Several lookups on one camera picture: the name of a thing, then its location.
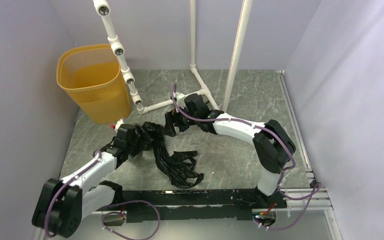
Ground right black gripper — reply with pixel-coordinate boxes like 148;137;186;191
162;103;200;137

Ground black trash bag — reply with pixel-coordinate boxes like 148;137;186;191
141;121;204;189

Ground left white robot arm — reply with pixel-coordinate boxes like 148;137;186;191
31;123;153;238

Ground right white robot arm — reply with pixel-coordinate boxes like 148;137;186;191
163;92;296;208

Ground yellow plastic trash bin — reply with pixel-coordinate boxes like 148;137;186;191
56;44;132;124

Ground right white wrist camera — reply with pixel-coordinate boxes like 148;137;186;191
173;92;187;108

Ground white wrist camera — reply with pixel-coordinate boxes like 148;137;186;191
110;119;124;133
173;92;187;108

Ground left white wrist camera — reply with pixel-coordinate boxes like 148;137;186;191
110;119;124;133

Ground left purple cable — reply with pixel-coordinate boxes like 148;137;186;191
42;149;161;240

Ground purple cable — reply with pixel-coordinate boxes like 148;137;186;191
42;149;161;240
171;83;323;232

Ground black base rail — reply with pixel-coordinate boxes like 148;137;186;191
102;188;287;223

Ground white PVC pipe frame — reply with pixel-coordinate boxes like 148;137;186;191
93;0;253;115

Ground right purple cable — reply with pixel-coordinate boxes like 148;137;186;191
171;83;323;232

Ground aluminium side rail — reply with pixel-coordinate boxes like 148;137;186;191
276;70;343;240

